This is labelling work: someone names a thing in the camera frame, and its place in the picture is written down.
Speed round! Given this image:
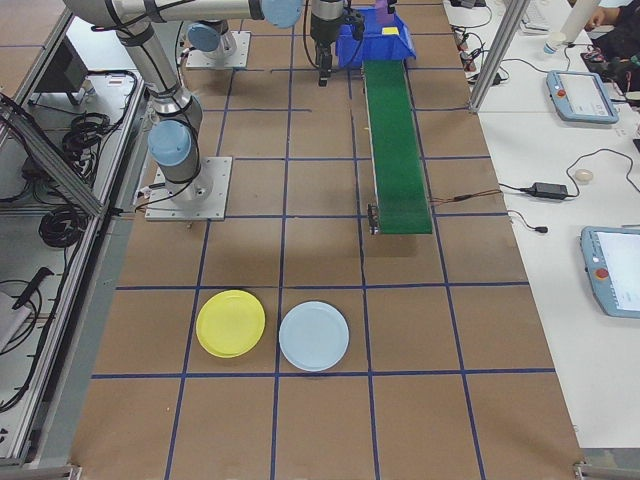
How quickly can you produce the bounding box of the light blue plastic plate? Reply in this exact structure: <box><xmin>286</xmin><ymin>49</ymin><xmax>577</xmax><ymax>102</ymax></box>
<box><xmin>278</xmin><ymin>300</ymin><xmax>351</xmax><ymax>373</ymax></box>

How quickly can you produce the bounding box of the yellow plastic plate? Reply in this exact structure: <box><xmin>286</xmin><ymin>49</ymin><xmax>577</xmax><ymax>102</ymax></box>
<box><xmin>195</xmin><ymin>289</ymin><xmax>267</xmax><ymax>359</ymax></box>

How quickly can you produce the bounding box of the blue plastic storage bin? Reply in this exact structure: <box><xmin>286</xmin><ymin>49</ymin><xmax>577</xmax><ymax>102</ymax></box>
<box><xmin>335</xmin><ymin>12</ymin><xmax>418</xmax><ymax>70</ymax></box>

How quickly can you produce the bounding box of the green conveyor belt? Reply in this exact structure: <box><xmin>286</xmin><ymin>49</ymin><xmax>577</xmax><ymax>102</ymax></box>
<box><xmin>360</xmin><ymin>58</ymin><xmax>435</xmax><ymax>237</ymax></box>

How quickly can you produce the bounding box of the white keyboard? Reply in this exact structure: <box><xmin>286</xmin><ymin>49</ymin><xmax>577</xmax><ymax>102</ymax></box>
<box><xmin>522</xmin><ymin>0</ymin><xmax>551</xmax><ymax>32</ymax></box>

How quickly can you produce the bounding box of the white paper cup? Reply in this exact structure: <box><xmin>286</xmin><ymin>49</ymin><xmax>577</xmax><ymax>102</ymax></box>
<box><xmin>542</xmin><ymin>30</ymin><xmax>566</xmax><ymax>56</ymax></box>

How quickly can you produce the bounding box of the blue grey teach pendant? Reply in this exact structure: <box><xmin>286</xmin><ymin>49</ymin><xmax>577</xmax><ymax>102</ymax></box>
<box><xmin>579</xmin><ymin>225</ymin><xmax>640</xmax><ymax>320</ymax></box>
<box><xmin>544</xmin><ymin>69</ymin><xmax>621</xmax><ymax>125</ymax></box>

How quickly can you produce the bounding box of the black electronics board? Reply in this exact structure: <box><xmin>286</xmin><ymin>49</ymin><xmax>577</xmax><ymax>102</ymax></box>
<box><xmin>582</xmin><ymin>44</ymin><xmax>616</xmax><ymax>69</ymax></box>

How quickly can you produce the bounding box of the person in dark clothes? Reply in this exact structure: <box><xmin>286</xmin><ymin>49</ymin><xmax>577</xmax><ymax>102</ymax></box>
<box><xmin>589</xmin><ymin>0</ymin><xmax>640</xmax><ymax>94</ymax></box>

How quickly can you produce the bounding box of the black power adapter brick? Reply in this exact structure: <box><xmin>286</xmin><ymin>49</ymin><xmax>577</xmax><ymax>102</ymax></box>
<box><xmin>529</xmin><ymin>181</ymin><xmax>570</xmax><ymax>200</ymax></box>

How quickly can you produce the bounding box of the black control box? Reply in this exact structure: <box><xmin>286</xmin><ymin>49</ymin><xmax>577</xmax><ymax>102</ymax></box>
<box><xmin>32</xmin><ymin>34</ymin><xmax>94</xmax><ymax>106</ymax></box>

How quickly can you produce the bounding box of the white cloth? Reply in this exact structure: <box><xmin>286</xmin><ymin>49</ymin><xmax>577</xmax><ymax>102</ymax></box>
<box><xmin>0</xmin><ymin>289</ymin><xmax>31</xmax><ymax>351</ymax></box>

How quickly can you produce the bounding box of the aluminium corner bar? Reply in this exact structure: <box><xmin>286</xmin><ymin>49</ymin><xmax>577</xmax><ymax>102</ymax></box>
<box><xmin>0</xmin><ymin>462</ymin><xmax>84</xmax><ymax>480</ymax></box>
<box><xmin>572</xmin><ymin>449</ymin><xmax>640</xmax><ymax>480</ymax></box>

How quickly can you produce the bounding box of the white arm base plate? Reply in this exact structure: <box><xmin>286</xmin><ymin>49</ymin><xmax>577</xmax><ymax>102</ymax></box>
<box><xmin>185</xmin><ymin>30</ymin><xmax>251</xmax><ymax>70</ymax></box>
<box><xmin>144</xmin><ymin>156</ymin><xmax>234</xmax><ymax>222</ymax></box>

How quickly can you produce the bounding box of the aluminium profile post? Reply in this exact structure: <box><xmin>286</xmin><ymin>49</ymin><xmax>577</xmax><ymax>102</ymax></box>
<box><xmin>468</xmin><ymin>0</ymin><xmax>531</xmax><ymax>115</ymax></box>

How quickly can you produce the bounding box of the red brown conveyor wire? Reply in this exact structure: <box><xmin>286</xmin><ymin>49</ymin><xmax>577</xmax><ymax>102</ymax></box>
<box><xmin>428</xmin><ymin>189</ymin><xmax>503</xmax><ymax>206</ymax></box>

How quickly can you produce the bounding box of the black cable coil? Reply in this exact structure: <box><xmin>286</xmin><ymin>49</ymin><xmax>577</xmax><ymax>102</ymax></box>
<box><xmin>38</xmin><ymin>204</ymin><xmax>84</xmax><ymax>249</ymax></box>
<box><xmin>62</xmin><ymin>112</ymin><xmax>126</xmax><ymax>161</ymax></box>

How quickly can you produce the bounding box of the black cable with plug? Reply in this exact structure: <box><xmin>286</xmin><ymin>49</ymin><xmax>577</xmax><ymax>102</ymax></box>
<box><xmin>507</xmin><ymin>209</ymin><xmax>549</xmax><ymax>235</ymax></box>

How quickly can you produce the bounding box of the V-shaped metal bar frame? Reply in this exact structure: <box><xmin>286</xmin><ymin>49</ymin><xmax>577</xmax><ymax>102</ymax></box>
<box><xmin>0</xmin><ymin>0</ymin><xmax>151</xmax><ymax>469</ymax></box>

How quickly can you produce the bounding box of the black handle tool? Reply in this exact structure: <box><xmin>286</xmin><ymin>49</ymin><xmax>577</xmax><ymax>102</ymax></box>
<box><xmin>12</xmin><ymin>267</ymin><xmax>55</xmax><ymax>309</ymax></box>

